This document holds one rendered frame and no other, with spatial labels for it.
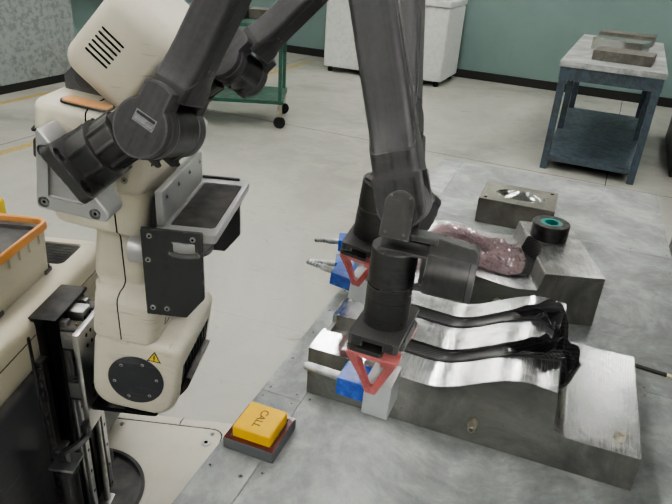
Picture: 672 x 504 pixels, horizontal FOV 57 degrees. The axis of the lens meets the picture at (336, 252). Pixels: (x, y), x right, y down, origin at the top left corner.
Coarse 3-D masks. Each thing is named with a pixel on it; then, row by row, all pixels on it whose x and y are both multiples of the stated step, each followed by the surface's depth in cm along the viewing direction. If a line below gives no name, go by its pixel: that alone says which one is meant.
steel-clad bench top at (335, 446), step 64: (448, 192) 190; (576, 192) 197; (640, 192) 201; (640, 256) 158; (320, 320) 122; (640, 320) 130; (640, 384) 110; (320, 448) 92; (384, 448) 92; (448, 448) 93
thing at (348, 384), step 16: (304, 368) 86; (320, 368) 86; (352, 368) 85; (368, 368) 85; (400, 368) 83; (336, 384) 83; (352, 384) 82; (384, 384) 80; (368, 400) 82; (384, 400) 81; (384, 416) 82
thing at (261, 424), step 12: (252, 408) 93; (264, 408) 93; (240, 420) 90; (252, 420) 91; (264, 420) 91; (276, 420) 91; (240, 432) 89; (252, 432) 89; (264, 432) 89; (276, 432) 90; (264, 444) 89
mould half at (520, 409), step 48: (336, 336) 102; (432, 336) 105; (480, 336) 102; (528, 336) 97; (432, 384) 93; (480, 384) 90; (528, 384) 87; (576, 384) 99; (624, 384) 100; (480, 432) 93; (528, 432) 90; (576, 432) 89; (624, 432) 90; (624, 480) 88
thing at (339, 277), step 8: (312, 264) 114; (320, 264) 114; (352, 264) 113; (360, 264) 112; (328, 272) 113; (336, 272) 111; (344, 272) 111; (360, 272) 110; (336, 280) 111; (344, 280) 111; (344, 288) 112; (352, 288) 110; (360, 288) 110; (352, 296) 112; (360, 296) 111
